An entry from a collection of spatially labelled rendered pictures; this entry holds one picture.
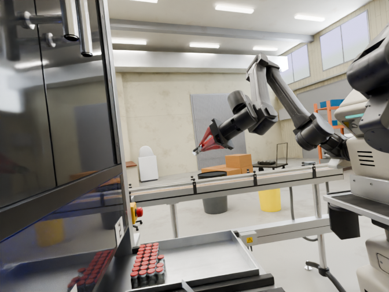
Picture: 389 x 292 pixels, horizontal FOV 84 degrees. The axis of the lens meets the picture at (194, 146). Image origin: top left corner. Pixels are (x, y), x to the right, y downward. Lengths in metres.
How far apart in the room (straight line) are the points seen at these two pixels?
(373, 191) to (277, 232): 1.19
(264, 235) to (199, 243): 1.05
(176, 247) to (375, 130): 0.70
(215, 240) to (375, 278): 0.49
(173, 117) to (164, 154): 1.62
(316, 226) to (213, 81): 8.96
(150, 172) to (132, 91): 3.36
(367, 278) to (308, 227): 1.13
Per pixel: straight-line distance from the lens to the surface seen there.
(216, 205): 3.85
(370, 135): 0.44
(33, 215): 0.35
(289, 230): 1.95
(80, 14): 0.47
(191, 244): 0.88
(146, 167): 8.21
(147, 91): 9.40
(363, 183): 0.83
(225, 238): 0.89
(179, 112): 9.50
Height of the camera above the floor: 1.26
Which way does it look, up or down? 1 degrees down
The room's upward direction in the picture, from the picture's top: 6 degrees counter-clockwise
